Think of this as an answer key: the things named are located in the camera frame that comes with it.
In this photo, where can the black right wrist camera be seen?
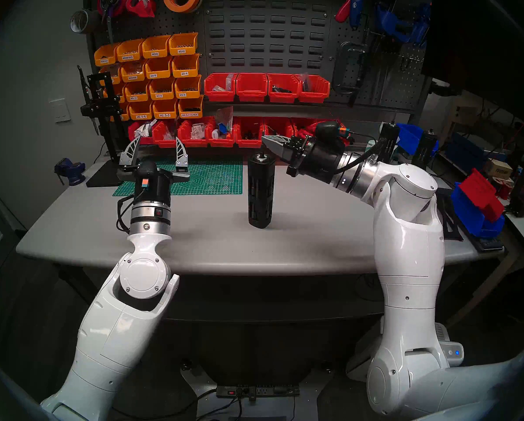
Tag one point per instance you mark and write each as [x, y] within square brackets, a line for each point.
[330, 133]

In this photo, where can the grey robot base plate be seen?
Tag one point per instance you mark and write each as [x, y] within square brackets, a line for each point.
[316, 394]

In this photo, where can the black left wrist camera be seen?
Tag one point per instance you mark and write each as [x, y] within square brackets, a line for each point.
[147, 170]

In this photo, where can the black cylindrical screwdriver set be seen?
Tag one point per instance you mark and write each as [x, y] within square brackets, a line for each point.
[426, 146]
[389, 137]
[262, 205]

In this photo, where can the blue bench vise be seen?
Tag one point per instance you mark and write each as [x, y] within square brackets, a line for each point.
[71, 172]

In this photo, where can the yellow parts bin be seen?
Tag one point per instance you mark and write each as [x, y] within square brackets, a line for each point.
[132, 71]
[115, 73]
[119, 91]
[106, 56]
[124, 113]

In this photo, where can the yellow bin labelled M2.5-6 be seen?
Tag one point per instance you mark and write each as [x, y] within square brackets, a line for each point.
[140, 112]

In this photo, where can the grey duct tape roll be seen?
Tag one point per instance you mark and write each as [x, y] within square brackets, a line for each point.
[88, 20]

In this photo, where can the yellow bin labelled M3X6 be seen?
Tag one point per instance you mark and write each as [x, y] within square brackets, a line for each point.
[183, 47]

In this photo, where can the black flat frame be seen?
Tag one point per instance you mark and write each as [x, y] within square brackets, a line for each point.
[457, 238]

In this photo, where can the white parts bag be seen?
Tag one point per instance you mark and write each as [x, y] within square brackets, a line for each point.
[144, 130]

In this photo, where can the yellow bin labelled M3X8 BAD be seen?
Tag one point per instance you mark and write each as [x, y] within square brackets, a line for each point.
[130, 51]

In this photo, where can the yellow bin labelled M3-8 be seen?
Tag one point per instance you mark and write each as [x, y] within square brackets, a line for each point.
[162, 90]

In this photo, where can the dark blue crate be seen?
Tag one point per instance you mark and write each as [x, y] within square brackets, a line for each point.
[463, 150]

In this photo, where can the yellow bin labelled M3-4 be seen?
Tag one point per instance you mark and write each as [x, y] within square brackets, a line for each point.
[185, 68]

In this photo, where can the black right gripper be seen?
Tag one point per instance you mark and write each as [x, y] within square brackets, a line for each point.
[321, 161]

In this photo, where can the yellow bin labelled M3-12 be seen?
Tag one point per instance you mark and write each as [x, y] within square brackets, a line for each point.
[137, 92]

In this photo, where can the yellow bin labelled M4 HEX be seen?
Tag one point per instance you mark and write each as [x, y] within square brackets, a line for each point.
[191, 108]

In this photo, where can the red plastic parts bin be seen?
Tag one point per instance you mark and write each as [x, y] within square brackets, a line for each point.
[279, 123]
[252, 93]
[163, 140]
[248, 143]
[319, 95]
[227, 142]
[131, 135]
[213, 95]
[284, 98]
[303, 126]
[198, 143]

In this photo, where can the white air purifier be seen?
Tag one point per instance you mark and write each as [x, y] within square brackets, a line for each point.
[450, 352]

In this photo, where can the small cardboard box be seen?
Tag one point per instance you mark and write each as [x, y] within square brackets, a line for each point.
[498, 168]

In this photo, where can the green cutting mat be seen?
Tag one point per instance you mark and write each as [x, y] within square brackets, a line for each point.
[222, 179]

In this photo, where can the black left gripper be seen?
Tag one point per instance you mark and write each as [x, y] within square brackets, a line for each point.
[161, 195]

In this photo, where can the tall clear plastic bag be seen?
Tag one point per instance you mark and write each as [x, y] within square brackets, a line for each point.
[224, 115]

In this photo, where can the white bottle blue cap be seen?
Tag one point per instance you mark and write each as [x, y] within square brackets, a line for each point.
[216, 134]

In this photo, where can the blue plastic bin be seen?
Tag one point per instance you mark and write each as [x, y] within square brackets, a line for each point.
[408, 135]

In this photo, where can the dark grey tool wall panel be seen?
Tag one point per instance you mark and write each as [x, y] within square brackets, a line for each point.
[262, 12]

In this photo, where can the yellow bin labelled M2.5-5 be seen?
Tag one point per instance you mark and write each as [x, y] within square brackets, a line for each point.
[164, 110]

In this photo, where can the white wall switch plate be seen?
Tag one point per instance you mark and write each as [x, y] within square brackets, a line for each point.
[60, 111]

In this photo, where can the blue spring clamp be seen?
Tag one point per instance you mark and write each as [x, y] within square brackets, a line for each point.
[419, 30]
[387, 21]

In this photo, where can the clear bag of screws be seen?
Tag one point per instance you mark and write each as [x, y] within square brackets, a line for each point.
[198, 131]

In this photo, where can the blue stacked storage bins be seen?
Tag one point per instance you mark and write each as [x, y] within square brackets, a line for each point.
[468, 214]

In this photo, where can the yellow bin labelled M3-6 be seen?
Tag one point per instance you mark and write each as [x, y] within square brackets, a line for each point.
[187, 89]

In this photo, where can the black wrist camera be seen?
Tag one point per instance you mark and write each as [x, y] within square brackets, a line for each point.
[147, 170]
[330, 133]

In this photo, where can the black screwdriver stand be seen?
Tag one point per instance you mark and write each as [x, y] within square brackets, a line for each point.
[99, 176]

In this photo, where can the grey metal C-clamp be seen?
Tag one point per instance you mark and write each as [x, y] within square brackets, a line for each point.
[337, 69]

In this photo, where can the black monitor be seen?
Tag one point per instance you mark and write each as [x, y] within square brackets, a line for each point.
[485, 38]

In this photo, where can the small clear plastic bag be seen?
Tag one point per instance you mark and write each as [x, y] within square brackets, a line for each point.
[305, 81]
[230, 81]

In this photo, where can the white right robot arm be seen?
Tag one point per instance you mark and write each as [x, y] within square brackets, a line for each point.
[408, 258]

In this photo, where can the black pen electric screwdriver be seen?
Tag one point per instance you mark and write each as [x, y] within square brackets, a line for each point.
[85, 87]

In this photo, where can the black power strip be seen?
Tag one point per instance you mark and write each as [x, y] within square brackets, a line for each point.
[262, 390]

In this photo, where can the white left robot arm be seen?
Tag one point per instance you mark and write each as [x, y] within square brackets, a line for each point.
[143, 275]

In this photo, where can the black desktop device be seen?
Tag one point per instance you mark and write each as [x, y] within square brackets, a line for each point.
[522, 203]

